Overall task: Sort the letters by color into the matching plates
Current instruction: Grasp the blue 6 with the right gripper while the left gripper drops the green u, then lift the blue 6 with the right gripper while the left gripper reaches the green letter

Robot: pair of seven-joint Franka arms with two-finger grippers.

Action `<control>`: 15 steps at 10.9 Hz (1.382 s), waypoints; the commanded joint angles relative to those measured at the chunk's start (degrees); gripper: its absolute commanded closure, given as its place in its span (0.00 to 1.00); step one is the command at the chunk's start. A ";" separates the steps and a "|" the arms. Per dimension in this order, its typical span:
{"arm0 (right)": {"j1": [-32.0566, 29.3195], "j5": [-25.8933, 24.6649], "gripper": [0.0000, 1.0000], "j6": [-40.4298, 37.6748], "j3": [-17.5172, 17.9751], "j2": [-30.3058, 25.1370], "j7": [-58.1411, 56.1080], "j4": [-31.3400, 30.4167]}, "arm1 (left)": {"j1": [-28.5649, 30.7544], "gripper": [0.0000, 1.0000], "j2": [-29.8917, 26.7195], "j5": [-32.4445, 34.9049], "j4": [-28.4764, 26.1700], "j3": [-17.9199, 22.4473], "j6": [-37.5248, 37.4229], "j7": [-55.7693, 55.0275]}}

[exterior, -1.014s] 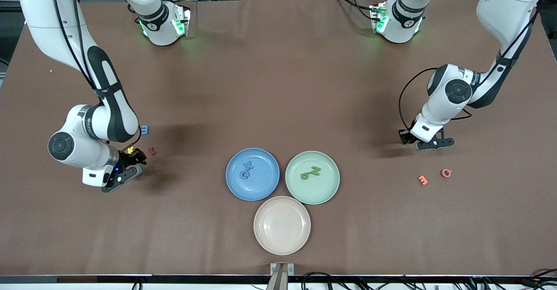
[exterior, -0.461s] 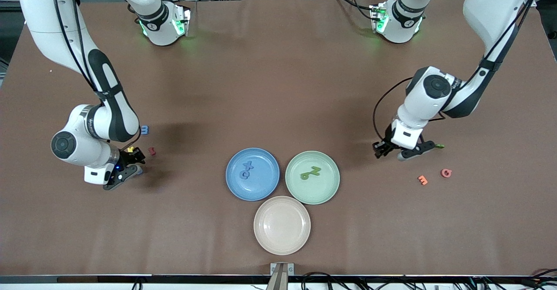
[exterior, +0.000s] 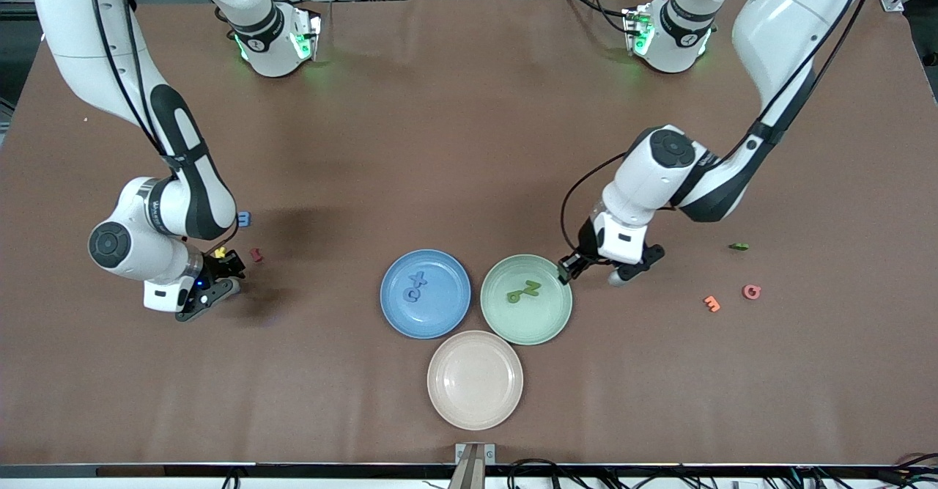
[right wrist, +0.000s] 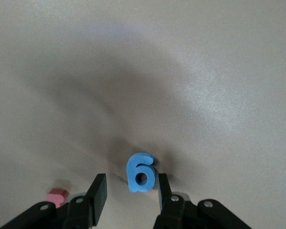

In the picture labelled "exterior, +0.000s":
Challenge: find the green plate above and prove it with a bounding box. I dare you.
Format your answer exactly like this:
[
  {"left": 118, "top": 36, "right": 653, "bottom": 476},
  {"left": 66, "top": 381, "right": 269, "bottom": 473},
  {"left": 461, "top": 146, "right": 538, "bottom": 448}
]
[{"left": 480, "top": 254, "right": 574, "bottom": 346}]

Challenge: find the blue plate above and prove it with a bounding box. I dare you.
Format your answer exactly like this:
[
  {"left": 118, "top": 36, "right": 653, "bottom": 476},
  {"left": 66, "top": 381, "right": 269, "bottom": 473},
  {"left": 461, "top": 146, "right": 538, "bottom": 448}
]
[{"left": 380, "top": 249, "right": 472, "bottom": 340}]

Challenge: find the beige plate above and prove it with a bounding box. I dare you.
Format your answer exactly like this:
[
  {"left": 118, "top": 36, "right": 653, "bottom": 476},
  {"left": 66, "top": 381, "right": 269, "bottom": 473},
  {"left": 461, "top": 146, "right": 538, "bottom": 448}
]
[{"left": 426, "top": 330, "right": 525, "bottom": 431}]

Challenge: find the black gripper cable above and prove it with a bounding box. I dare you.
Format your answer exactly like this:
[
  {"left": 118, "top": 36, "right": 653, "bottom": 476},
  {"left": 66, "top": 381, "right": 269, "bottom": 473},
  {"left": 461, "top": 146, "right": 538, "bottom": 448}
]
[
  {"left": 561, "top": 0, "right": 873, "bottom": 259},
  {"left": 88, "top": 0, "right": 241, "bottom": 249}
]

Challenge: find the black cable bundle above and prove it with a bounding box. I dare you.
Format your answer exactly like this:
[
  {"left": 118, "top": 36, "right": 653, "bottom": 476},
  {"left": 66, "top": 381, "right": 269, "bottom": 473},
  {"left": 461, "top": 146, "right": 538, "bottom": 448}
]
[{"left": 506, "top": 458, "right": 938, "bottom": 489}]

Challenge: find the grey metal camera bracket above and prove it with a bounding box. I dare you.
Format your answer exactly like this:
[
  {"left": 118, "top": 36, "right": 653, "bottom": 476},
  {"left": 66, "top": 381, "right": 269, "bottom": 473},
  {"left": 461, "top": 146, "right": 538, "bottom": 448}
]
[{"left": 454, "top": 442, "right": 498, "bottom": 489}]

